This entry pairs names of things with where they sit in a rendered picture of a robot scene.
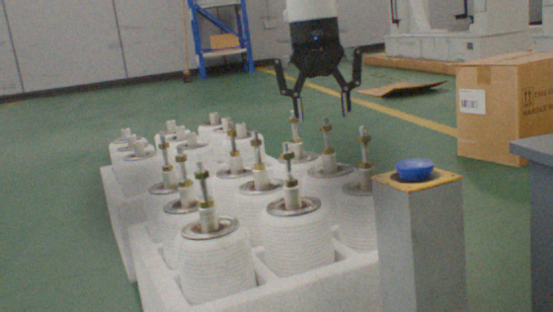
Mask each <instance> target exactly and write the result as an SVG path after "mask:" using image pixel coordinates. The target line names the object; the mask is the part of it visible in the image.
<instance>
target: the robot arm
mask: <svg viewBox="0 0 553 312"><path fill-rule="evenodd" d="M338 15H340V6H339V5H338V4H337V3H336V0H286V9H285V10H284V12H283V17H284V21H285V22H288V23H289V30H290V45H291V51H290V55H287V56H284V57H274V69H275V74H276V78H277V82H278V85H279V93H280V94H281V95H282V96H289V97H290V98H291V99H292V100H293V107H294V114H295V117H296V118H298V117H299V119H300V122H304V118H303V111H302V104H301V97H300V94H301V89H302V86H303V85H304V83H305V80H306V78H309V79H312V78H315V77H318V76H323V77H325V76H329V75H331V74H333V75H334V79H336V81H337V82H338V84H339V85H340V87H341V91H342V92H340V95H341V103H342V113H343V117H347V116H348V113H350V112H351V90H352V89H354V88H355V87H358V86H360V85H361V48H360V47H357V46H356V47H354V48H344V47H343V46H342V45H341V43H340V29H339V20H338ZM344 55H346V56H347V57H348V60H349V61H350V62H352V80H351V81H349V82H346V80H345V78H344V77H343V75H342V74H341V73H340V70H339V68H337V66H338V65H339V63H340V60H341V59H342V57H343V56H344ZM288 62H291V63H293V64H294V65H295V66H296V68H297V69H298V70H299V74H298V76H297V78H296V83H295V85H294V88H293V89H290V88H287V85H286V82H285V74H284V71H283V70H285V69H286V68H287V63H288Z"/></svg>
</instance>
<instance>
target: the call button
mask: <svg viewBox="0 0 553 312"><path fill-rule="evenodd" d="M395 169H396V172H397V173H399V174H400V178H403V179H405V180H420V179H424V178H428V177H429V176H430V175H431V172H432V171H433V169H434V163H433V161H431V160H428V159H424V158H411V159H406V160H403V161H399V162H398V163H397V164H396V165H395Z"/></svg>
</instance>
